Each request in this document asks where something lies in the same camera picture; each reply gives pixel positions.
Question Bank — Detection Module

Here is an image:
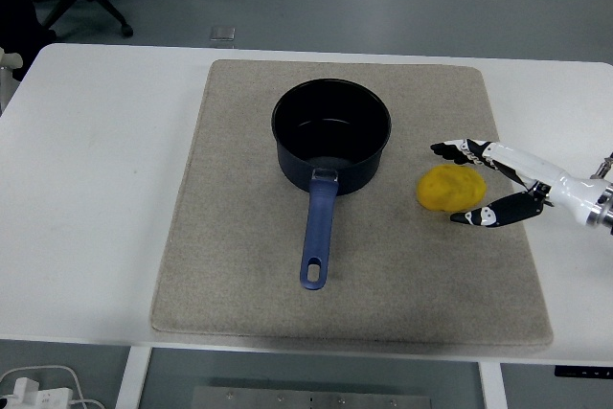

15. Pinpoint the silver floor outlet plate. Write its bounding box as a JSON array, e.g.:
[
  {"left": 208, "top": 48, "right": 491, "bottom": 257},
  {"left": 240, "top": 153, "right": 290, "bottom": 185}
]
[{"left": 209, "top": 24, "right": 237, "bottom": 42}]

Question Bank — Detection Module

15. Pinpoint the white cable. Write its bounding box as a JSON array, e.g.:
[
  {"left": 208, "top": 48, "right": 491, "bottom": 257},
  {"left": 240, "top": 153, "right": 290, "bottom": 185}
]
[{"left": 0, "top": 364, "right": 104, "bottom": 409}]

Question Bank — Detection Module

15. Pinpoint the blue pot with handle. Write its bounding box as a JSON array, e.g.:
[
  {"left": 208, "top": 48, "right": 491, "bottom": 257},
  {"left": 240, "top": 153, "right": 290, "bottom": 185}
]
[{"left": 271, "top": 78, "right": 394, "bottom": 291}]

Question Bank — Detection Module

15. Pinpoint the white power adapter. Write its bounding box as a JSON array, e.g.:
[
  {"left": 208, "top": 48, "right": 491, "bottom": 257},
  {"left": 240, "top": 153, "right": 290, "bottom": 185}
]
[{"left": 0, "top": 376, "right": 74, "bottom": 409}]

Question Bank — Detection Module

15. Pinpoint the beige felt mat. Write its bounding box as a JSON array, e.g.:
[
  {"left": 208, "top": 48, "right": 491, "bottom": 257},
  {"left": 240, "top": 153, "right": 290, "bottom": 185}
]
[{"left": 150, "top": 58, "right": 556, "bottom": 348}]

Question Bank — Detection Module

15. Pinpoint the person's leg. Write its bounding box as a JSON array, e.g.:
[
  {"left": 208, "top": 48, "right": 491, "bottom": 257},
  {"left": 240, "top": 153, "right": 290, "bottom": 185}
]
[{"left": 0, "top": 0, "right": 58, "bottom": 82}]

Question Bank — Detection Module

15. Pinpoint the black table control panel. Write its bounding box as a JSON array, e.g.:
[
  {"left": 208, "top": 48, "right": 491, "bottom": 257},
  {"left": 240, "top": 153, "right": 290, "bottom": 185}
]
[{"left": 554, "top": 366, "right": 613, "bottom": 378}]

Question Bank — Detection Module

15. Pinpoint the white table leg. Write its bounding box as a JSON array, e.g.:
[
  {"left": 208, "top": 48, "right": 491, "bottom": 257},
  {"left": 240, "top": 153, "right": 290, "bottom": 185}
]
[
  {"left": 478, "top": 360, "right": 509, "bottom": 409},
  {"left": 116, "top": 346, "right": 154, "bottom": 409}
]

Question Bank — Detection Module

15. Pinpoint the white rounded object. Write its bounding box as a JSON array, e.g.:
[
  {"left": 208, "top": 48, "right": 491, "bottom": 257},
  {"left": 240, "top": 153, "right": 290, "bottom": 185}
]
[{"left": 0, "top": 47, "right": 24, "bottom": 82}]

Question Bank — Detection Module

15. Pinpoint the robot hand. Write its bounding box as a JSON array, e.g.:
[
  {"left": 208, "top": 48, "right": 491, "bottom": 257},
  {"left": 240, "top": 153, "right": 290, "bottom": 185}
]
[{"left": 429, "top": 138, "right": 606, "bottom": 228}]

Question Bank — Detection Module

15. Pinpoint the grey metal plate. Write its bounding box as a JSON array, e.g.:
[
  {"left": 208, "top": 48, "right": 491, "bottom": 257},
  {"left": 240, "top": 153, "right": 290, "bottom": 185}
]
[{"left": 191, "top": 385, "right": 434, "bottom": 409}]

